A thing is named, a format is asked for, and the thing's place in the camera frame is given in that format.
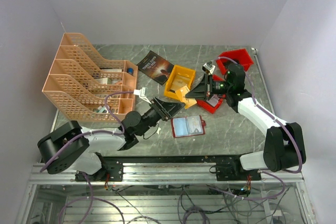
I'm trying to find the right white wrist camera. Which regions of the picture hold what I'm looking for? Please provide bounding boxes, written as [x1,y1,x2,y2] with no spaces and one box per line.
[202,61,216,75]

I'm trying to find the yellow plastic bin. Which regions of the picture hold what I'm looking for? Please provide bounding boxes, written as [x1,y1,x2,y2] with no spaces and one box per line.
[164,65,196,100]

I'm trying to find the loose wires under table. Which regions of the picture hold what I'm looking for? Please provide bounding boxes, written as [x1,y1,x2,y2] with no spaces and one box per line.
[60,182,289,224]

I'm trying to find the aluminium mounting rail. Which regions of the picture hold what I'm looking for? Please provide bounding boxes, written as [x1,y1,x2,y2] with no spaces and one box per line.
[28,162,305,185]

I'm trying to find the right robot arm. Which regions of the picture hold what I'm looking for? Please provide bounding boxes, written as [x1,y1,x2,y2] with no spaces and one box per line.
[184,60,306,180]

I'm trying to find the red bin with cards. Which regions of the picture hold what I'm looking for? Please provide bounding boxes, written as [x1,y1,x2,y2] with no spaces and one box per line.
[196,74,225,114]

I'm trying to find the white magnetic stripe card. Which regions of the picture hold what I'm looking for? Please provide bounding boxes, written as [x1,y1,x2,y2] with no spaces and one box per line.
[187,116,204,135]

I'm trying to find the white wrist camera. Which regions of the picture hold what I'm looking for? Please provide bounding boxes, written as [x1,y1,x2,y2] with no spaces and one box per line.
[133,87,151,104]
[202,61,216,75]

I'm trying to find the dark paperback book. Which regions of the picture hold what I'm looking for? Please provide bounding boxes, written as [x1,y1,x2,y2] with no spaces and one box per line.
[137,51,174,86]

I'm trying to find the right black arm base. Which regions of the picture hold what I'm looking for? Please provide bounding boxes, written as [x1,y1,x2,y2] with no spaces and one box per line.
[209,163,261,182]

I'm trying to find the gold cards in yellow bin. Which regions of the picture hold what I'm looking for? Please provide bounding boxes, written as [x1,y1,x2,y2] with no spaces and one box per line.
[169,75,190,93]

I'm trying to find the red leather card holder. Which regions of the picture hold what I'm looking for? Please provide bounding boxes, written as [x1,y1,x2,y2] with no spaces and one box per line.
[171,115,206,138]

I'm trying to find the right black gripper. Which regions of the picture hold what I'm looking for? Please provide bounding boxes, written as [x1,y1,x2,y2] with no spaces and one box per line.
[185,72,232,100]

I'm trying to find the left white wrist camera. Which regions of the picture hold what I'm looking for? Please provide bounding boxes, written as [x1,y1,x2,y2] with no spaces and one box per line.
[133,87,151,104]

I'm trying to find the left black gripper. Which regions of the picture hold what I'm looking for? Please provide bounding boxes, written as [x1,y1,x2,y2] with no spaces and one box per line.
[137,96,186,136]

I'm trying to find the gold card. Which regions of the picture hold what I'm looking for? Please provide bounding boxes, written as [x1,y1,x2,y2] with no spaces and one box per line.
[175,86,197,110]

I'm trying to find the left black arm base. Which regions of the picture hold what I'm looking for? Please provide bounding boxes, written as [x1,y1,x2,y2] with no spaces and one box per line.
[75,162,123,182]

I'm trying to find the red bin with dark item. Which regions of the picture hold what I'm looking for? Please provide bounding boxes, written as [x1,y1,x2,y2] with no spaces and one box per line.
[216,49,254,75]

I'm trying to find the blue bottle cap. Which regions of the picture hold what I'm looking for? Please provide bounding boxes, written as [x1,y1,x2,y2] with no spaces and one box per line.
[127,68,134,74]

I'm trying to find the pink mesh file organizer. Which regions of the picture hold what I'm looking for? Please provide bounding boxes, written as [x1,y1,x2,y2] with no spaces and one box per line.
[42,33,138,123]

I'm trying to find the white cards in red bin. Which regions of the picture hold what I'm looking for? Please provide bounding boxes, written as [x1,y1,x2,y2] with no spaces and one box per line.
[207,95,221,107]

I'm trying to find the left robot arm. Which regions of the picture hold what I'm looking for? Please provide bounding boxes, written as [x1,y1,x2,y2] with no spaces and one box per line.
[37,98,185,180]

